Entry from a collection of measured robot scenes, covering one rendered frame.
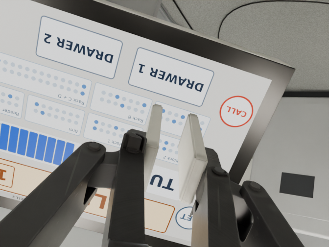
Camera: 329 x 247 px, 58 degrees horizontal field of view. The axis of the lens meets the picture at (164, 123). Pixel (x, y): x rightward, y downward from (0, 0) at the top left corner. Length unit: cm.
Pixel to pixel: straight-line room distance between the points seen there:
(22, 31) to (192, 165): 28
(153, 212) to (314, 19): 152
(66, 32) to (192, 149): 24
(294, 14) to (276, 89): 141
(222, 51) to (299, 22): 148
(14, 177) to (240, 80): 32
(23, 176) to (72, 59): 18
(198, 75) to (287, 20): 147
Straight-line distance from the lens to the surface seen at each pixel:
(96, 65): 36
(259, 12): 176
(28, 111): 41
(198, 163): 16
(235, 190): 16
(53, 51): 37
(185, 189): 17
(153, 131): 17
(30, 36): 38
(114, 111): 37
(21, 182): 46
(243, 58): 36
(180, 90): 36
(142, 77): 35
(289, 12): 176
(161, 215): 44
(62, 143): 41
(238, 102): 37
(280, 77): 37
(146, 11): 49
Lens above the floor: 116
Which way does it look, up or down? 18 degrees down
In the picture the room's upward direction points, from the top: 165 degrees counter-clockwise
